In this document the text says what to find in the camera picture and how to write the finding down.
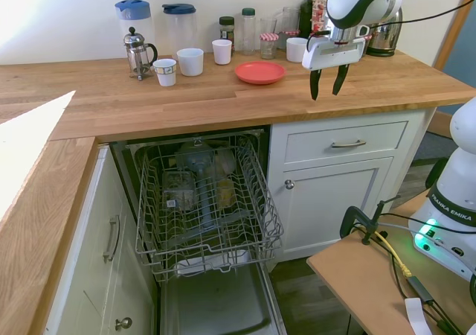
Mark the small patterned paper cup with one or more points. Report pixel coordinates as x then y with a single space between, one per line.
164 72

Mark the tall black box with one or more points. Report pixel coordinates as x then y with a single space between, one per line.
305 16

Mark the grey dishwasher door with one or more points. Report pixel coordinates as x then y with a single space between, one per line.
215 305

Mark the round metal cabinet knob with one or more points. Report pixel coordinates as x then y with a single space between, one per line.
289 184
123 324

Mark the yellow item in rack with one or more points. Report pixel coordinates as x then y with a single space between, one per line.
225 191

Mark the clear drinking glass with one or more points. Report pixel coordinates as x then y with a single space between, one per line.
267 25

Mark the clear pitcher light blue lid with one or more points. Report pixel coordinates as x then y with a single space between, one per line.
134 18

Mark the wooden robot mounting board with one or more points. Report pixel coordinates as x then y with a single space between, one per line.
353 275

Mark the red patterned carton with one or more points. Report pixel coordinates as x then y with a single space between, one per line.
319 15

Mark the large white ceramic cup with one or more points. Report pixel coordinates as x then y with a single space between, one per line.
295 50

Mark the glass jar in rack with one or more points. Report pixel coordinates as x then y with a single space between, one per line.
179 190

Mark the wide white mug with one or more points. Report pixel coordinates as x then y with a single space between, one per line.
190 62

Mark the white drawer front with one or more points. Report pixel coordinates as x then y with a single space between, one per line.
316 136

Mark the glass French press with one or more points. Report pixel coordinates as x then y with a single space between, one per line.
137 54

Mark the coral red plastic plate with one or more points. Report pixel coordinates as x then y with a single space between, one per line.
260 72

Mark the white tape strip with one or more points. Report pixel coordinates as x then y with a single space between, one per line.
416 314

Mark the clear pitcher dark blue lid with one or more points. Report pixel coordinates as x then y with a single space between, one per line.
180 30

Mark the stainless steel kettle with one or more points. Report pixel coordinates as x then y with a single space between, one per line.
385 37

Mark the plain white cup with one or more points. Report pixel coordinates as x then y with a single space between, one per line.
222 52

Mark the instant coffee jar black lid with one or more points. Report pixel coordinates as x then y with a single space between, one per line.
226 30

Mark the clear bottle green lid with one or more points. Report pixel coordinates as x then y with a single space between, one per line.
248 33

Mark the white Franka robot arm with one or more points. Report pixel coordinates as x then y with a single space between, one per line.
353 0

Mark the white cabinet door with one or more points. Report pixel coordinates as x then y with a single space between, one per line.
327 208

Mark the white tray in dishwasher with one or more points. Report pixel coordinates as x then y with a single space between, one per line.
208 266

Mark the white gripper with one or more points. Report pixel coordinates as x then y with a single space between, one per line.
334 54

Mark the glass jar red checkered lid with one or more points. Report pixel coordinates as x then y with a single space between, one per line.
269 46
287 35

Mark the black screw clamp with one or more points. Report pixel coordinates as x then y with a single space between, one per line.
349 216

